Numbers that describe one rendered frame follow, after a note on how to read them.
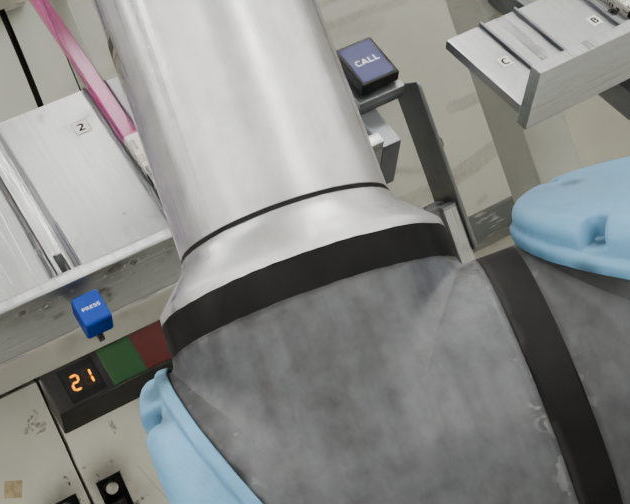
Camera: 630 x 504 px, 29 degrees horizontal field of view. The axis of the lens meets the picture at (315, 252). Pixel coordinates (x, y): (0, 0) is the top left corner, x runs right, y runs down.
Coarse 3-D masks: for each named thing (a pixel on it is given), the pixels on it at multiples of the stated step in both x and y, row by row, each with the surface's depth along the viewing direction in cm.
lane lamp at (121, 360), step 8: (112, 344) 98; (120, 344) 98; (128, 344) 98; (96, 352) 98; (104, 352) 98; (112, 352) 98; (120, 352) 98; (128, 352) 98; (136, 352) 98; (104, 360) 97; (112, 360) 97; (120, 360) 97; (128, 360) 97; (136, 360) 97; (112, 368) 97; (120, 368) 97; (128, 368) 97; (136, 368) 97; (144, 368) 97; (112, 376) 96; (120, 376) 96; (128, 376) 97
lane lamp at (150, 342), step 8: (144, 328) 99; (152, 328) 99; (160, 328) 99; (136, 336) 99; (144, 336) 99; (152, 336) 99; (160, 336) 99; (136, 344) 98; (144, 344) 98; (152, 344) 98; (160, 344) 98; (144, 352) 98; (152, 352) 98; (160, 352) 98; (168, 352) 98; (144, 360) 97; (152, 360) 98; (160, 360) 98
